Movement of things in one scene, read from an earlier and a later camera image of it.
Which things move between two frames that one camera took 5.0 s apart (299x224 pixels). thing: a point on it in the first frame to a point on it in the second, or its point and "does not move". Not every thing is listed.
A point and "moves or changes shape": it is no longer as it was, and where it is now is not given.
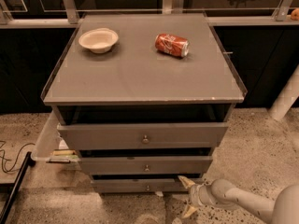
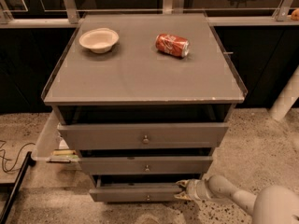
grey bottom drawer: [138, 185] moves or changes shape
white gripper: [195, 195] to [195, 189]
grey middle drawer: [146, 164] does not move
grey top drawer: [143, 136] does not move
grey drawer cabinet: [144, 100] does not move
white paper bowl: [99, 40] does not move
